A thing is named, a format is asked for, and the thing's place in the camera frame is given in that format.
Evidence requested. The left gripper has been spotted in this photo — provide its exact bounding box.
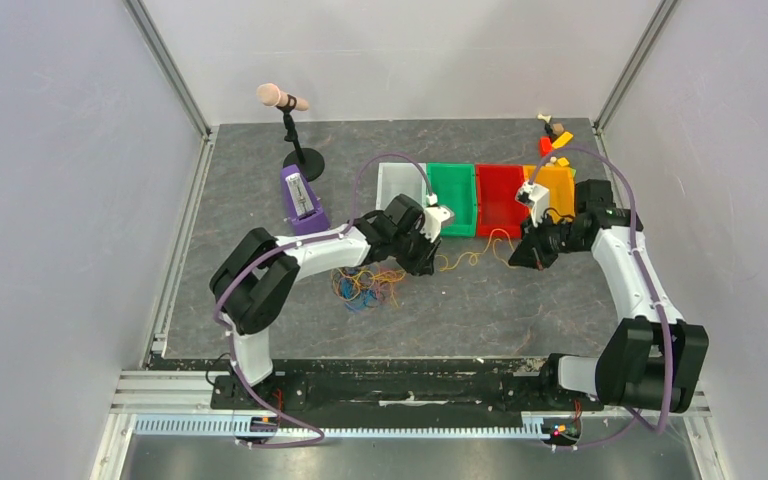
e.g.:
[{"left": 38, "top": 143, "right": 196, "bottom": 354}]
[{"left": 391, "top": 223, "right": 442, "bottom": 278}]

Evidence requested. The pink cable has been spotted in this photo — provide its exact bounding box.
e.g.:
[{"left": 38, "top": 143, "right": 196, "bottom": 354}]
[{"left": 332, "top": 264, "right": 402, "bottom": 309}]

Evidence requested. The yellow cable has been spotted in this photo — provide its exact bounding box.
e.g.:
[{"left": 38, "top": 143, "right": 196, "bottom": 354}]
[{"left": 330, "top": 228, "right": 518, "bottom": 309}]

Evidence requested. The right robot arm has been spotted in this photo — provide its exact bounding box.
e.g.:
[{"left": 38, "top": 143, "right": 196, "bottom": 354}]
[{"left": 508, "top": 180, "right": 709, "bottom": 413}]

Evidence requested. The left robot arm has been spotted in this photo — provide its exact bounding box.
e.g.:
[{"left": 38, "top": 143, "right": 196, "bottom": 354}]
[{"left": 209, "top": 194, "right": 455, "bottom": 409}]

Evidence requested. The red plastic bin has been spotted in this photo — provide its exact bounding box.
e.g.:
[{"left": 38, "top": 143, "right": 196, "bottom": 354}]
[{"left": 475, "top": 164, "right": 529, "bottom": 239}]

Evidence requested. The yellow plastic bin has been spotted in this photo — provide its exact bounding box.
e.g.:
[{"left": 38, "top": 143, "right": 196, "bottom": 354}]
[{"left": 523, "top": 165, "right": 575, "bottom": 221}]

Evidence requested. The white plastic bin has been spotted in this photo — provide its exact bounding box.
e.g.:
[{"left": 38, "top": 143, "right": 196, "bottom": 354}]
[{"left": 375, "top": 162, "right": 428, "bottom": 210}]

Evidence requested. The green plastic bin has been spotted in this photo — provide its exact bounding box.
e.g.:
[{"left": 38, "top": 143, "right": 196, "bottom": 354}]
[{"left": 427, "top": 163, "right": 478, "bottom": 237}]

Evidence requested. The red toy block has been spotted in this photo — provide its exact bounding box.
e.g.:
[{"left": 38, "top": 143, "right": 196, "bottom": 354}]
[{"left": 538, "top": 136, "right": 554, "bottom": 157}]

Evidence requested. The yellow toy block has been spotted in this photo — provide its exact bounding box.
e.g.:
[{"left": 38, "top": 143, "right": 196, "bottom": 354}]
[{"left": 552, "top": 131, "right": 574, "bottom": 150}]

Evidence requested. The purple metronome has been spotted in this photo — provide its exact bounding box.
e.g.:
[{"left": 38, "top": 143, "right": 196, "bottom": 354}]
[{"left": 280, "top": 164, "right": 331, "bottom": 236}]

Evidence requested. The black microphone stand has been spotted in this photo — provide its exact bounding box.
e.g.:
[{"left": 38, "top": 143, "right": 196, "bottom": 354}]
[{"left": 282, "top": 109, "right": 325, "bottom": 182}]

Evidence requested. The pink microphone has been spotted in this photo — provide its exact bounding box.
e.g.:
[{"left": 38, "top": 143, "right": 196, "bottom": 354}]
[{"left": 256, "top": 83, "right": 310, "bottom": 111}]

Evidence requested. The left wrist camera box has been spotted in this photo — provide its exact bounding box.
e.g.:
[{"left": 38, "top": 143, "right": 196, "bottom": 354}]
[{"left": 420, "top": 205, "right": 455, "bottom": 242}]

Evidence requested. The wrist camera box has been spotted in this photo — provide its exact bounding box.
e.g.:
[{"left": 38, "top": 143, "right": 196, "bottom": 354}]
[
  {"left": 420, "top": 205, "right": 455, "bottom": 242},
  {"left": 515, "top": 182, "right": 550, "bottom": 226}
]

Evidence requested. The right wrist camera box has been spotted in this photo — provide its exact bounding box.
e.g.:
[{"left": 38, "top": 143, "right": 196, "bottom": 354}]
[{"left": 515, "top": 182, "right": 550, "bottom": 226}]

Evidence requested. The left purple hose cable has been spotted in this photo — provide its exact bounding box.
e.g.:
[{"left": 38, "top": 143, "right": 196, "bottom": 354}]
[{"left": 213, "top": 152, "right": 440, "bottom": 450}]

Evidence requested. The purple hose cable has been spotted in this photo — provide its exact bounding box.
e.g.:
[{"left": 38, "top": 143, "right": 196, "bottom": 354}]
[
  {"left": 526, "top": 145, "right": 678, "bottom": 452},
  {"left": 213, "top": 152, "right": 440, "bottom": 450}
]

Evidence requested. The blue cable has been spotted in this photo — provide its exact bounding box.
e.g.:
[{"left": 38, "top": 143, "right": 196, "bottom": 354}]
[{"left": 334, "top": 268, "right": 385, "bottom": 314}]

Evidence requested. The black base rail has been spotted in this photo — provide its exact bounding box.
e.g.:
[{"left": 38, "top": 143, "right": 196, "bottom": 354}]
[{"left": 145, "top": 356, "right": 607, "bottom": 431}]

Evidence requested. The right purple hose cable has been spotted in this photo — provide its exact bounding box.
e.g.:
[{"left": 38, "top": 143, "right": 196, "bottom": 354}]
[{"left": 526, "top": 145, "right": 678, "bottom": 452}]

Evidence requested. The white comb cable duct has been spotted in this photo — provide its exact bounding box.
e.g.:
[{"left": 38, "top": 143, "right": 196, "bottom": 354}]
[{"left": 133, "top": 413, "right": 548, "bottom": 439}]

